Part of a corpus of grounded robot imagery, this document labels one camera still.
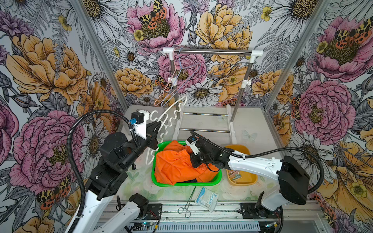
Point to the yellow plastic tray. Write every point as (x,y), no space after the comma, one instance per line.
(247,178)

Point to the surgical mask packet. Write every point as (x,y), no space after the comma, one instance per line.
(207,199)

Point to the pink clothespin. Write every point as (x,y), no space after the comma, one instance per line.
(233,173)

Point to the white hanger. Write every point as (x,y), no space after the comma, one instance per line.
(169,117)

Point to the green plastic basket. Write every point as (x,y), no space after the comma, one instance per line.
(215,181)

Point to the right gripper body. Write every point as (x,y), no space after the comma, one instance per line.
(199,159)

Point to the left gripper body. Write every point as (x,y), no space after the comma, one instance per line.
(150,141)

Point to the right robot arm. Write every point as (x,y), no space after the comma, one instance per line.
(291,180)

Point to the metal surgical scissors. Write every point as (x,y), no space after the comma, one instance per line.
(185,209)

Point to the green clothespin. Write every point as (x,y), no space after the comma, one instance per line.
(236,177)

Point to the pink hanger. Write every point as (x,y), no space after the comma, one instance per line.
(184,67)

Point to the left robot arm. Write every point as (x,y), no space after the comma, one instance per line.
(118,155)

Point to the clothes rack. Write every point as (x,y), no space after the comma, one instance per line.
(231,113)

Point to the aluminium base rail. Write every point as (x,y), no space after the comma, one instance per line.
(229,217)

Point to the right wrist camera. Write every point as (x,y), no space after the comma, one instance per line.
(192,143)

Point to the orange shorts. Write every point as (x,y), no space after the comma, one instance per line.
(173,165)

